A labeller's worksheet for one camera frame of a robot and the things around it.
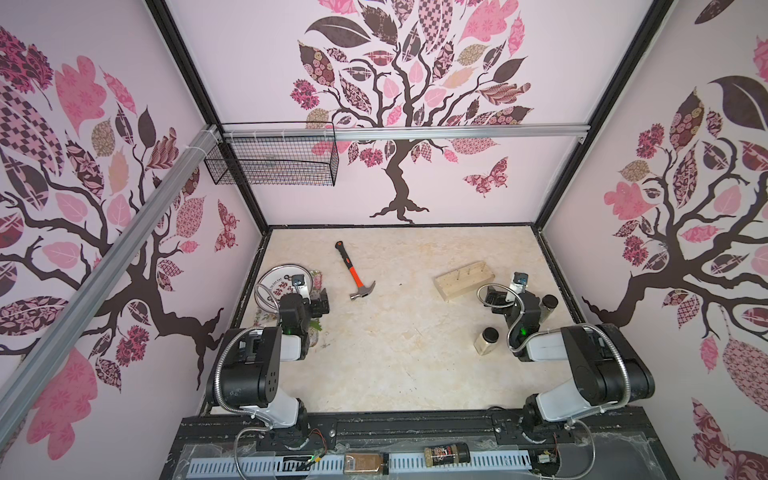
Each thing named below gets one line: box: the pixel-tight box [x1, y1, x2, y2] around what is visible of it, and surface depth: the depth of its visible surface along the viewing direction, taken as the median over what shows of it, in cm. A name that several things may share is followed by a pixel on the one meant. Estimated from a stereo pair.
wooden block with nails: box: [433, 261, 495, 301], surface depth 102 cm
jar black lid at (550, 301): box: [542, 294, 559, 309], surface depth 89 cm
